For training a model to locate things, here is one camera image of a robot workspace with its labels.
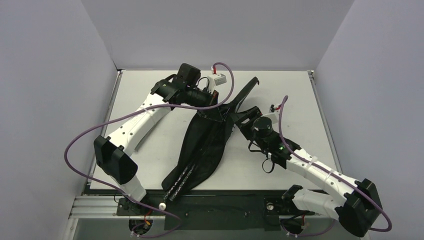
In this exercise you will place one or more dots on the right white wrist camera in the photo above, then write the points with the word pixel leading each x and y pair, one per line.
pixel 273 113

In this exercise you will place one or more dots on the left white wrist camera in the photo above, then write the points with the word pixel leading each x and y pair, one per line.
pixel 216 79

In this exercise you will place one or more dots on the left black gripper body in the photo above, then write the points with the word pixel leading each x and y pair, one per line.
pixel 214 97

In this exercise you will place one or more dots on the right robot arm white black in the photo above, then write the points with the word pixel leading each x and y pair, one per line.
pixel 355 204

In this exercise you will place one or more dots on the black racket bag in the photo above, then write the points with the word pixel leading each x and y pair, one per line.
pixel 198 124

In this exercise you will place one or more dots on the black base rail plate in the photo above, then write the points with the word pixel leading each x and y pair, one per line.
pixel 201 210

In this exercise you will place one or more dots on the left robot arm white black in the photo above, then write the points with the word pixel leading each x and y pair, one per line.
pixel 113 152

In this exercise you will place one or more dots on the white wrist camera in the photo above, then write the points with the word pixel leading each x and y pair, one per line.
pixel 273 113
pixel 216 79

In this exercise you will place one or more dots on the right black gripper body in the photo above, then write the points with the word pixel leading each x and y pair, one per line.
pixel 244 117

